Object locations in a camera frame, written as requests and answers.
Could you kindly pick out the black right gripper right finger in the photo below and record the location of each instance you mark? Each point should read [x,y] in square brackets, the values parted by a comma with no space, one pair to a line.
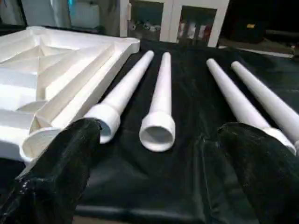
[271,182]

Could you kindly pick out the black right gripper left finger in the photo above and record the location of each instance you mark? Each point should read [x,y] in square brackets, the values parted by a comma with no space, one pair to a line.
[51,186]

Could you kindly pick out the white plastic table top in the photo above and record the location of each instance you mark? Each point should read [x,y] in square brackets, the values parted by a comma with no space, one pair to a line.
[46,70]

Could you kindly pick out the white plastic table leg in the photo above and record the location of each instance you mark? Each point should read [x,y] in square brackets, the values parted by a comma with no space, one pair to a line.
[271,98]
[233,98]
[126,88]
[161,102]

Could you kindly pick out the black table mat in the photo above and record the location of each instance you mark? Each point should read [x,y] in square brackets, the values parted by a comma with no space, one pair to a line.
[187,186]

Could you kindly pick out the black case with yellow label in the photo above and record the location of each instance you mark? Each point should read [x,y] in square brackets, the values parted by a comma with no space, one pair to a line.
[247,32]

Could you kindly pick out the white glass door cabinet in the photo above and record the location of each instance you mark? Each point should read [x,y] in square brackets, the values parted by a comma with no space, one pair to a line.
[169,23]

